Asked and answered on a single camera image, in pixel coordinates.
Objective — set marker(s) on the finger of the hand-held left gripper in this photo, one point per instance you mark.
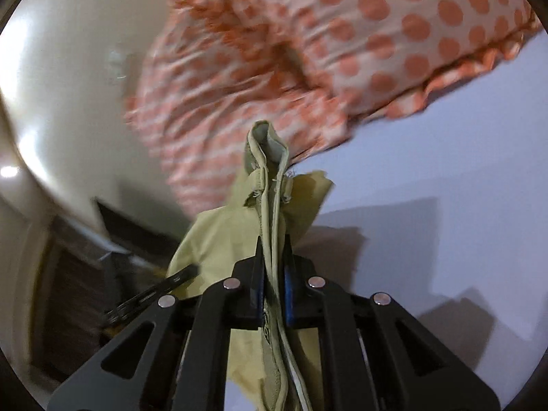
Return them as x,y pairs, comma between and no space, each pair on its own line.
150,296

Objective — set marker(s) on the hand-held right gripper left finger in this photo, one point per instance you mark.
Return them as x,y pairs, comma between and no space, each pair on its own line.
258,295

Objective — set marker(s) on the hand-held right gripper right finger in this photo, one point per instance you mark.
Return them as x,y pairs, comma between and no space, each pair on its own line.
289,299

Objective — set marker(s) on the yellow-green pants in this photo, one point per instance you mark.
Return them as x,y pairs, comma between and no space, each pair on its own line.
205,239

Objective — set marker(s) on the dark wooden furniture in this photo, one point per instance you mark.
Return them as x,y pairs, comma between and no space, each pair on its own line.
72,291

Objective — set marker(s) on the white bed sheet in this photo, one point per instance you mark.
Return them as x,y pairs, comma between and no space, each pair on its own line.
428,180

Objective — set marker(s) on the orange checked blanket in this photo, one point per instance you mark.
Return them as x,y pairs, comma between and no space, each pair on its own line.
205,107

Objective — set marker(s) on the orange polka dot pillow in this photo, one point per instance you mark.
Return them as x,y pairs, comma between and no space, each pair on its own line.
411,30

